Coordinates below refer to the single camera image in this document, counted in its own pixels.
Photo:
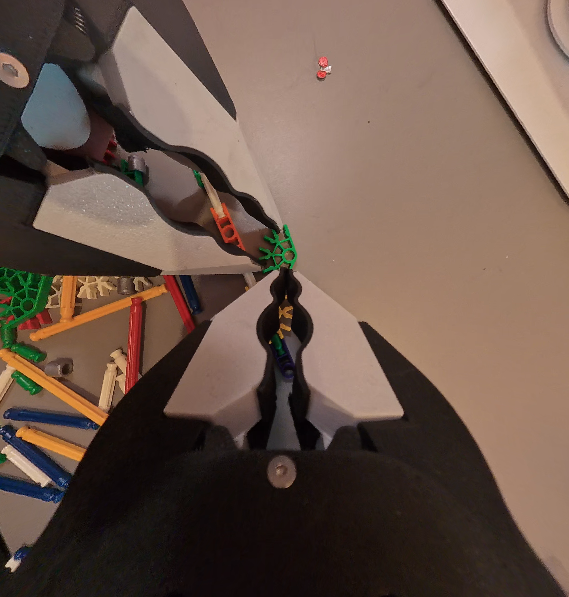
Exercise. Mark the red long toy rod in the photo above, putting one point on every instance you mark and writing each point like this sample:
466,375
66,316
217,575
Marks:
179,303

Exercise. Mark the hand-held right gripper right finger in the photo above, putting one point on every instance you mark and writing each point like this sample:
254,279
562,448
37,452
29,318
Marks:
354,373

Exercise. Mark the white short toy rod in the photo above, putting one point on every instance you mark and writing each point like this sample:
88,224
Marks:
250,280
213,193

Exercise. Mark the green short toy rod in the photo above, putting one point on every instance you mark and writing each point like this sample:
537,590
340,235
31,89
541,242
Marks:
277,344

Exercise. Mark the purple toy clip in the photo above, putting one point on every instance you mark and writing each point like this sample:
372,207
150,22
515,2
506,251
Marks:
285,361

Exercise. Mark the white stand base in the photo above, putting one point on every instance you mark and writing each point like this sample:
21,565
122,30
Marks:
522,70

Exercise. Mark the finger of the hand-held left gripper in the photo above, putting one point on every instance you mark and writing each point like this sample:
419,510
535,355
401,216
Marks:
172,93
102,210

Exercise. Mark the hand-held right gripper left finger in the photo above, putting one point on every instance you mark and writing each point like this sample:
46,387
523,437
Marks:
214,373

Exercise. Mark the grey toy spacer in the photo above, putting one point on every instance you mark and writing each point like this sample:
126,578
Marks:
136,163
59,367

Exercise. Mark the orange toy brick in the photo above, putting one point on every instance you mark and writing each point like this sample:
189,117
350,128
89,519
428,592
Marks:
226,231

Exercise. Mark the red and white small bit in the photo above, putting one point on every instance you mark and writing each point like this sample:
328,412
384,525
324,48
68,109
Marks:
322,67

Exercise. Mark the heap of mixed toy rods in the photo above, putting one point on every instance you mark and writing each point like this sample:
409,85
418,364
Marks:
134,345

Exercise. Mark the blue toy rod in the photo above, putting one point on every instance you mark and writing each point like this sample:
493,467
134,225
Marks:
191,294

